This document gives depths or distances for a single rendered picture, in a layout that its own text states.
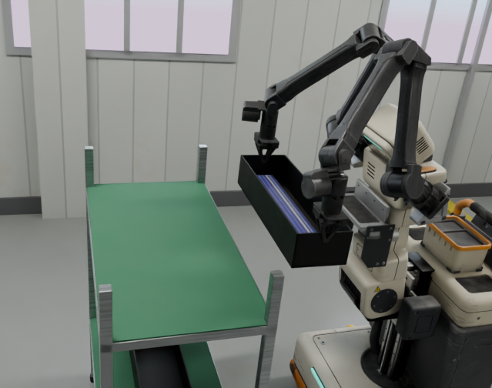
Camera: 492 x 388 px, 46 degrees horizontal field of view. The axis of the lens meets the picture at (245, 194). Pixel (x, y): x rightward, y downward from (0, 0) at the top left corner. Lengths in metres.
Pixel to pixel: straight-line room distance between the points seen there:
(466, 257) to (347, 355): 0.69
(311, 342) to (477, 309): 0.77
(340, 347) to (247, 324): 1.10
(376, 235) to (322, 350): 0.79
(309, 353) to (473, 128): 2.80
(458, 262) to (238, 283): 0.88
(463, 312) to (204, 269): 0.92
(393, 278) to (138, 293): 0.91
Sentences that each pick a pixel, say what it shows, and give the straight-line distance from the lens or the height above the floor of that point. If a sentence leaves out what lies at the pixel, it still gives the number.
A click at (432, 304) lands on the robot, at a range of 2.12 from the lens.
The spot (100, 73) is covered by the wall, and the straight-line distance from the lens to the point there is 3.72.
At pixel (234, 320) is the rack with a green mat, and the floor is 0.95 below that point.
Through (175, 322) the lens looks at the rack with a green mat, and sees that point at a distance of 1.50.
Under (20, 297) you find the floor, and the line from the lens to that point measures 3.27.
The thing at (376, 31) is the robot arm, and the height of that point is 1.62.
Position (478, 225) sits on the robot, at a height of 0.89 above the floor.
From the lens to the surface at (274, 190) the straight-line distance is 1.97.
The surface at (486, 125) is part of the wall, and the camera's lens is 4.89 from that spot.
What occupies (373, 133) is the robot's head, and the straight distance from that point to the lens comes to 1.88.
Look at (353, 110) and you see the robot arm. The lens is 1.58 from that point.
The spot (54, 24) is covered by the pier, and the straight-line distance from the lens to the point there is 3.56.
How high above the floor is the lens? 1.89
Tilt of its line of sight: 25 degrees down
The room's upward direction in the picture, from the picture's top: 6 degrees clockwise
